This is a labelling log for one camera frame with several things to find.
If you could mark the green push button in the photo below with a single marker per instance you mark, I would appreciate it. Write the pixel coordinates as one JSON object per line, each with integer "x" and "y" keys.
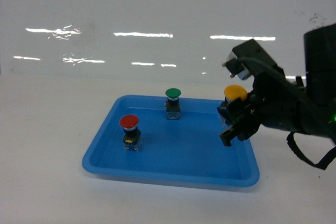
{"x": 173, "y": 110}

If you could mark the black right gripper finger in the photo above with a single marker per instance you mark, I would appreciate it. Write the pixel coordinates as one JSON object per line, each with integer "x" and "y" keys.
{"x": 232, "y": 111}
{"x": 241, "y": 127}

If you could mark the red push button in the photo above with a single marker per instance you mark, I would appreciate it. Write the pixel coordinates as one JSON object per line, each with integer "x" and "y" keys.
{"x": 132, "y": 135}

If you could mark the blue plastic tray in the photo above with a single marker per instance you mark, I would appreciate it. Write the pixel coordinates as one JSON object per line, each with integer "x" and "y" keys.
{"x": 186, "y": 152}

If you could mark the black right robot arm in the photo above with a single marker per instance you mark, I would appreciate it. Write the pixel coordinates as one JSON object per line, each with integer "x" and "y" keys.
{"x": 305, "y": 106}

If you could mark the yellow push button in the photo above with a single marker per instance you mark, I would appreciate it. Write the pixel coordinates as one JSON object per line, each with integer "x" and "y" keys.
{"x": 231, "y": 93}

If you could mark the white glossy back panel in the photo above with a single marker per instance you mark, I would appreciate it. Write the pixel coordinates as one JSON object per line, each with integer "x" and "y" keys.
{"x": 152, "y": 40}

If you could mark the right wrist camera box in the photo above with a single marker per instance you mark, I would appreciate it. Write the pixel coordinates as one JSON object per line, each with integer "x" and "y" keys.
{"x": 249, "y": 59}

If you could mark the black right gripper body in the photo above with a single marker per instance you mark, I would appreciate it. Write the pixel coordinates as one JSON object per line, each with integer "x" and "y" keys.
{"x": 272, "y": 102}

